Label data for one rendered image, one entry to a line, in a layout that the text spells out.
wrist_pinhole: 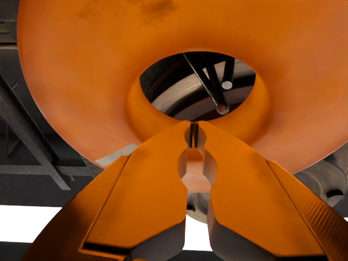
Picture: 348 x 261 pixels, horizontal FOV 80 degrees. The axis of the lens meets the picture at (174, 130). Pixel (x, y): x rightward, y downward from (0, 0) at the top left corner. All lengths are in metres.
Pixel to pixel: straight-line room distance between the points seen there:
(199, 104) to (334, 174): 0.22
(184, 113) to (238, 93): 0.08
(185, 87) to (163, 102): 0.05
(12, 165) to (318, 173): 6.61
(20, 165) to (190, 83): 6.35
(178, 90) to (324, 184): 0.27
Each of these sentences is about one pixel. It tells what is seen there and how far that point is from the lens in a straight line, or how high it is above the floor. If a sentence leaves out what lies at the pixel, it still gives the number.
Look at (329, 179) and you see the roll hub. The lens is 0.39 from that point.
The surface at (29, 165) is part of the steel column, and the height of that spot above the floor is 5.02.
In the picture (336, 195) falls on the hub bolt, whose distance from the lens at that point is 0.43.
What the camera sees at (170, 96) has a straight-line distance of 0.32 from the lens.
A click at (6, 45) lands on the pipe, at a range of 7.97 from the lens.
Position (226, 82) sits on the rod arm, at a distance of 0.21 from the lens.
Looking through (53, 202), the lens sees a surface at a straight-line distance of 8.81.
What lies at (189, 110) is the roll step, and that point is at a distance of 0.32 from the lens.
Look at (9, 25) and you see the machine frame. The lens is 0.55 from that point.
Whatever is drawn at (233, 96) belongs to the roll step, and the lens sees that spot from 0.31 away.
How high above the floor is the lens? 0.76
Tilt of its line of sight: 46 degrees up
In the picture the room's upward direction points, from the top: 177 degrees clockwise
